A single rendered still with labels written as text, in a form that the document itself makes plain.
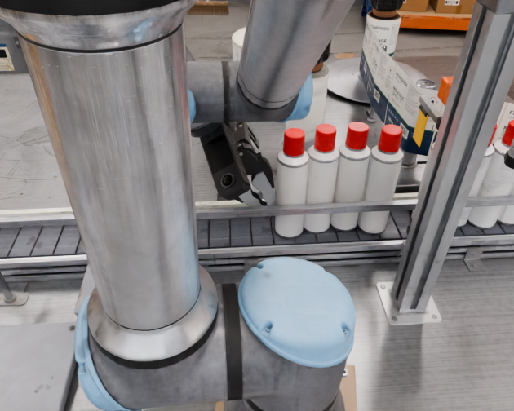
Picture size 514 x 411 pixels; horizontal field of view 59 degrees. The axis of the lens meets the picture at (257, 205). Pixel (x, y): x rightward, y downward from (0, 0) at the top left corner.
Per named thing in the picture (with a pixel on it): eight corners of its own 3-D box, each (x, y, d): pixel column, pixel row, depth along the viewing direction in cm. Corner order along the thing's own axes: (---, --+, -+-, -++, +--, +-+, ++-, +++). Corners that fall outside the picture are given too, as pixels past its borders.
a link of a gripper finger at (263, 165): (281, 179, 78) (255, 141, 72) (281, 184, 76) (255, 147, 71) (257, 191, 79) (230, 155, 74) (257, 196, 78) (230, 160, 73)
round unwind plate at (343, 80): (407, 59, 144) (408, 55, 144) (445, 105, 121) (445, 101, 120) (311, 62, 143) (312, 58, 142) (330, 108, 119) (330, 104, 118)
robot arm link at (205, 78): (224, 80, 51) (219, 46, 59) (121, 81, 49) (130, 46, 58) (225, 142, 56) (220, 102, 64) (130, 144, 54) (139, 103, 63)
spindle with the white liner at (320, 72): (318, 134, 110) (331, 2, 90) (325, 154, 103) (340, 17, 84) (281, 134, 109) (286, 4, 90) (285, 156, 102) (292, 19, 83)
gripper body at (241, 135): (262, 143, 80) (225, 88, 73) (266, 172, 73) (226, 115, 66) (225, 162, 82) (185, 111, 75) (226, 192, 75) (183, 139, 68)
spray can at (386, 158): (383, 217, 86) (406, 121, 73) (387, 236, 82) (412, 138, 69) (356, 216, 87) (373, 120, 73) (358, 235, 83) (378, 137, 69)
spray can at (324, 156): (318, 212, 87) (330, 117, 74) (335, 228, 84) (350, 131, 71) (295, 221, 85) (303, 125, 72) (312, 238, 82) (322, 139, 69)
